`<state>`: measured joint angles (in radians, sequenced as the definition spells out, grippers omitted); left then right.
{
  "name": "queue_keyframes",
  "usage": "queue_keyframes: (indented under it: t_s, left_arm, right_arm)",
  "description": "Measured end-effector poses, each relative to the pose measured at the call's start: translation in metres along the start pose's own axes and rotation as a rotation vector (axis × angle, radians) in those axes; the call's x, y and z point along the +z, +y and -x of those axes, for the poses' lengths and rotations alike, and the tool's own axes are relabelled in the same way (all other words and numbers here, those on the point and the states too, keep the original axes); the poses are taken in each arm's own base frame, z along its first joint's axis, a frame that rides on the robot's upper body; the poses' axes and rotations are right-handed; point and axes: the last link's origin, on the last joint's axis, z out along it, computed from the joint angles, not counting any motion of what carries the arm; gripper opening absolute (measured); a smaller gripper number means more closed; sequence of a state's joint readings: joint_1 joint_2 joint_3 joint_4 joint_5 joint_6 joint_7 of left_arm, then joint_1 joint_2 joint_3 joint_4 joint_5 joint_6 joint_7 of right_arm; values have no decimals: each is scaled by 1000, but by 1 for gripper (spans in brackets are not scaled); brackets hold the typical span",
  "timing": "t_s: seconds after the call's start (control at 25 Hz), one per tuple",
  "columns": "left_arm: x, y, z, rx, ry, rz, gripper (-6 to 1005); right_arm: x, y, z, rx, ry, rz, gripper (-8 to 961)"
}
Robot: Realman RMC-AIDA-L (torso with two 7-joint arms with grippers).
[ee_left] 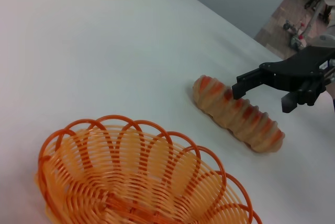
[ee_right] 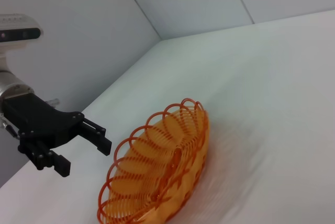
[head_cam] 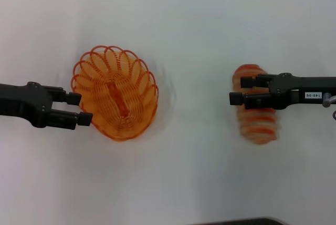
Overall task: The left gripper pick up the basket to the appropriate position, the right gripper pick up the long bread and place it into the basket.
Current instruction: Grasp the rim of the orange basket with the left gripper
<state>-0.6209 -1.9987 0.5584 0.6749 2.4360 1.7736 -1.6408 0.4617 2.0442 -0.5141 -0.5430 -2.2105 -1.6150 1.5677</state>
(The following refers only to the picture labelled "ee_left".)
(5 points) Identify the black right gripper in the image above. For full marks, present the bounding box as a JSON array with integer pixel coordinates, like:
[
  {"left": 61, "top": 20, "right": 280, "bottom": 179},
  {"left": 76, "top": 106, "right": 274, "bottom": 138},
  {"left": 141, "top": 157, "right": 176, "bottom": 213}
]
[{"left": 231, "top": 46, "right": 335, "bottom": 114}]

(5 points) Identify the long striped bread loaf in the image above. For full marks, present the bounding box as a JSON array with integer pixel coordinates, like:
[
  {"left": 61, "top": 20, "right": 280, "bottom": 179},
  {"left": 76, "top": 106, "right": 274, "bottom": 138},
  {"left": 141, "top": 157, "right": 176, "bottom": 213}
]
[{"left": 193, "top": 75, "right": 285, "bottom": 154}]

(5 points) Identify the orange woven plastic basket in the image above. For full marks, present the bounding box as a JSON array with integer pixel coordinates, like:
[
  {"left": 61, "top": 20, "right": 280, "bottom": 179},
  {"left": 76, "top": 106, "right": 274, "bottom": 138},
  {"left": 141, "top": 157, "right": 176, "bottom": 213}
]
[{"left": 35, "top": 115, "right": 263, "bottom": 224}]

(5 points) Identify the metal wheeled cart frame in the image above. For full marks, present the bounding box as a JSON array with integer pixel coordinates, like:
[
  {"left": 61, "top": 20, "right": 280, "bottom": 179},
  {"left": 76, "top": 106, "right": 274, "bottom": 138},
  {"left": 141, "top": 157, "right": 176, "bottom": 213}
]
[{"left": 283, "top": 0, "right": 331, "bottom": 50}]

